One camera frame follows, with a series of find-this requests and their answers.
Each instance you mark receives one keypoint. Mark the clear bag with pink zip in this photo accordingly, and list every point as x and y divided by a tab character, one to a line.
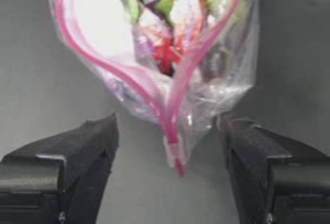
214	89

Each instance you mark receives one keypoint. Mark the red wrapped candy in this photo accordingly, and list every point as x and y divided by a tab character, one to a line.
165	55

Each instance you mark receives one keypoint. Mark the green wrapped candy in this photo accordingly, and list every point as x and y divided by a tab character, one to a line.
129	4

